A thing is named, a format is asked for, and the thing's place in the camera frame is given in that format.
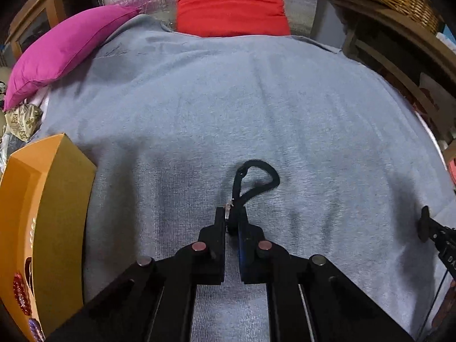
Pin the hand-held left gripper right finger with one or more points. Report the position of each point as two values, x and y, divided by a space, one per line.
244 247

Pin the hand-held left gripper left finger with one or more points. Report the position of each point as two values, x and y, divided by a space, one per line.
217 235

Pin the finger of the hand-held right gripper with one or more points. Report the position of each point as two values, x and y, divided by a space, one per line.
424 222

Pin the orange cardboard box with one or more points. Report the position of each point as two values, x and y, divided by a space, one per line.
60 203

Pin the grey blanket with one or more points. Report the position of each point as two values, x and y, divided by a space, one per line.
249 107

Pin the dark wooden shelf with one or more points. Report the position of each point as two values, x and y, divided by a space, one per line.
392 53

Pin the pale pink sheet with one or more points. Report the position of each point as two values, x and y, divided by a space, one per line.
41 98

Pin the gold patterned cloth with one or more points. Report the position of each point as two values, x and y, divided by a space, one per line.
21 121

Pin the red cushion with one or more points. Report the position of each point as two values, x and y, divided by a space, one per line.
231 3

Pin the magenta pillow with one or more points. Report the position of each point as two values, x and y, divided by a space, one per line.
67 46

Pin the wooden cabinet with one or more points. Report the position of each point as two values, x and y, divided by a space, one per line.
35 17

